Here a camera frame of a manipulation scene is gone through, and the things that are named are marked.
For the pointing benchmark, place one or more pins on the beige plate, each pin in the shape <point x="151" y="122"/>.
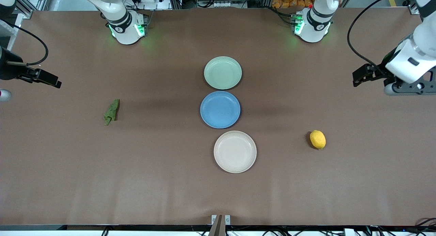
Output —
<point x="235" y="152"/>

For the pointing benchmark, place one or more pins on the aluminium profile post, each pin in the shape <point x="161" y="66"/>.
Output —
<point x="413" y="6"/>
<point x="32" y="2"/>

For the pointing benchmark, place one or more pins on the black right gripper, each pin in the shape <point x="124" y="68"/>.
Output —
<point x="7" y="69"/>

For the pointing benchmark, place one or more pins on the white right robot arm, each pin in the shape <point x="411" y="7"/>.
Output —
<point x="122" y="23"/>

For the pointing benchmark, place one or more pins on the light green plate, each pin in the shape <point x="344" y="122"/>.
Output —
<point x="222" y="73"/>

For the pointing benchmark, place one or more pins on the green lettuce leaf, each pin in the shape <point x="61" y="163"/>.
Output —
<point x="111" y="112"/>

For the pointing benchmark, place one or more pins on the yellow lemon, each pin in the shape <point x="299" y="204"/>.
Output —
<point x="317" y="139"/>

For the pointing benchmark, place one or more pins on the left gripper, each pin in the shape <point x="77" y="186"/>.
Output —
<point x="385" y="70"/>

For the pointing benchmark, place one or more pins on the metal table edge bracket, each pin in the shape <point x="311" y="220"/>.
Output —
<point x="220" y="224"/>

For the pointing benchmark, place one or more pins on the blue plate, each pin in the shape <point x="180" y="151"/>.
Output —
<point x="220" y="109"/>

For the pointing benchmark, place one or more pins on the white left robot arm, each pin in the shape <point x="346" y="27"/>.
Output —
<point x="311" y="28"/>

